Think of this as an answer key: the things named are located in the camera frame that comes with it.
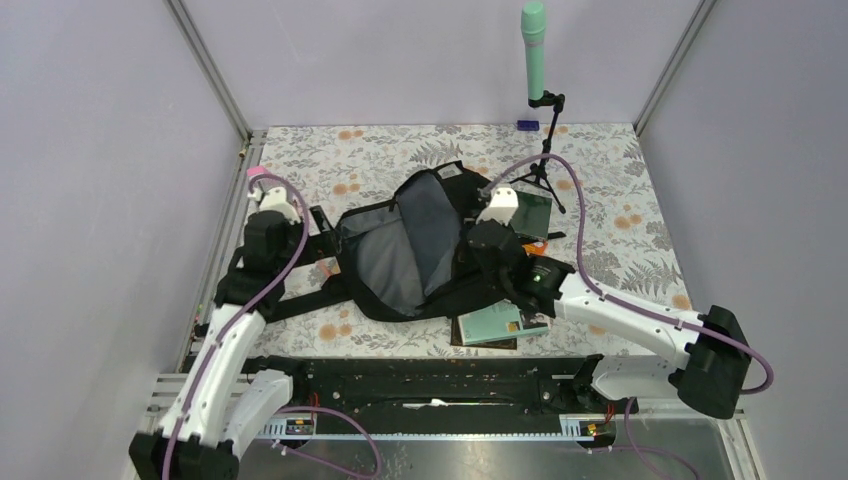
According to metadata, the orange book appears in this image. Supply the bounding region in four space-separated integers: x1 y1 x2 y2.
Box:
523 242 548 256

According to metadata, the mint green microphone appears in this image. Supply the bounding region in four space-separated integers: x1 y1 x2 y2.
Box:
520 1 547 107

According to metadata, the black microphone tripod stand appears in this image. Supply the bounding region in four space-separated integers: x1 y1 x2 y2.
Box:
510 90 566 214

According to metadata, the floral table mat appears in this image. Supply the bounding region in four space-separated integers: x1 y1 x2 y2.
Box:
250 123 691 358

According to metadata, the light teal paperback book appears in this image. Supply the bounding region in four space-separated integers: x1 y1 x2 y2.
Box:
457 301 551 345

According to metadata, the black student backpack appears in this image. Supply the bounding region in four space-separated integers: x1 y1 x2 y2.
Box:
268 160 568 324

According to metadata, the dark brown book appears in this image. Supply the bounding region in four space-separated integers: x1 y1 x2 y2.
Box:
450 318 518 350

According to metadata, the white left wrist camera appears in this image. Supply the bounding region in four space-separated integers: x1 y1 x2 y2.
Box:
247 187 302 224

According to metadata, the small blue block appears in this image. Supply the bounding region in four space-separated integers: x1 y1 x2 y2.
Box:
516 120 540 131

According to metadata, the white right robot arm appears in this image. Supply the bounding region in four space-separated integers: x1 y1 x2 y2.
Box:
467 220 753 419

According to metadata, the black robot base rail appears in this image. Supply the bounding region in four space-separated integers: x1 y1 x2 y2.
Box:
236 355 640 436

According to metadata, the dark green book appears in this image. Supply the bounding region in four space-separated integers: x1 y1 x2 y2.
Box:
510 191 552 241

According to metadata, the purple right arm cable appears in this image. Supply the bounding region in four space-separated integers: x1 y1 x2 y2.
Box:
486 153 775 396

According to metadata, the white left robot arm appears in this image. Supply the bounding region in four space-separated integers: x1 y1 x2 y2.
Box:
129 210 311 479

